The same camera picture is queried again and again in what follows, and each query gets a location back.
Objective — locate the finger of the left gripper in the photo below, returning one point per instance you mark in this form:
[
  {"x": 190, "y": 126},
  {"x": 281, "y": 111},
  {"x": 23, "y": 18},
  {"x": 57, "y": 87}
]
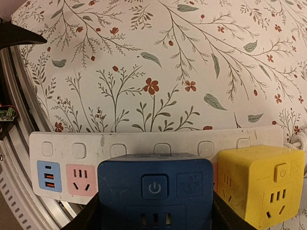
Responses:
[{"x": 12, "y": 35}]

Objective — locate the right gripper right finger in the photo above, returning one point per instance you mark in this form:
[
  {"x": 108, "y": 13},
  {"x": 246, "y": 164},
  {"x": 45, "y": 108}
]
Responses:
[{"x": 224, "y": 218}]

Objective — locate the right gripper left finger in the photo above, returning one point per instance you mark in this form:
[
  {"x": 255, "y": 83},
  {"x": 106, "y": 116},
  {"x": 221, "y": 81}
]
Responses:
[{"x": 88, "y": 218}]

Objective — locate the yellow cube socket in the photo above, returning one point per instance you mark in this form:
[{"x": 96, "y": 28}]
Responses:
[{"x": 262, "y": 184}]

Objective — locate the white multi-switch power strip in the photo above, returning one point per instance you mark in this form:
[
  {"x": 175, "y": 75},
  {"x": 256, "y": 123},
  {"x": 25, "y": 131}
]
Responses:
[{"x": 64, "y": 165}]

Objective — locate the blue cube socket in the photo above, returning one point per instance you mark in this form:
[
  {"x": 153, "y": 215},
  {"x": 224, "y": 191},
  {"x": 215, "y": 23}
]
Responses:
[{"x": 156, "y": 192}]

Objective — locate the floral table mat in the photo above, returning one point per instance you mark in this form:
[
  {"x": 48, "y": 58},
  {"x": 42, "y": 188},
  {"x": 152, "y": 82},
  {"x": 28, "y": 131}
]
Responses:
[{"x": 167, "y": 65}]

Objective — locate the aluminium front rail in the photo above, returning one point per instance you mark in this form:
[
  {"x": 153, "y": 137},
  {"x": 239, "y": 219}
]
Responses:
[{"x": 21, "y": 167}]

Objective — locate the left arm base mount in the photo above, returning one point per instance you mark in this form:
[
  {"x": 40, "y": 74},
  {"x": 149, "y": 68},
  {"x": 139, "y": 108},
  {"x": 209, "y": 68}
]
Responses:
[{"x": 8, "y": 113}]

